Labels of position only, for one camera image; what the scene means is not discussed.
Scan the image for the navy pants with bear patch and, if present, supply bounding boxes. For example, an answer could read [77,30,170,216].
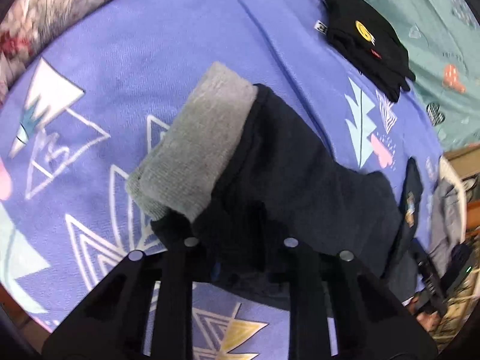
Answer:
[126,63,423,309]

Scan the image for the grey clothing pile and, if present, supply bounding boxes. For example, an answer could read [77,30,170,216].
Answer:
[428,180,461,276]

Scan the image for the right hand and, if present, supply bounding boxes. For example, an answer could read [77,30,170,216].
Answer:
[406,296,441,332]

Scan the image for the purple patterned bedsheet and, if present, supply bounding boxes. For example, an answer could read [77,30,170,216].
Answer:
[0,0,445,360]

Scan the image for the black folded pants smiley patch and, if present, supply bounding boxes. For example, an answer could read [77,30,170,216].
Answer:
[324,0,416,103]

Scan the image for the teal heart-print blanket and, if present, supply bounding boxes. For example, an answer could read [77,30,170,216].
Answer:
[365,0,479,150]

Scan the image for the red floral pillow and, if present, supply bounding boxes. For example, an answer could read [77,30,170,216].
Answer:
[1,0,112,102]

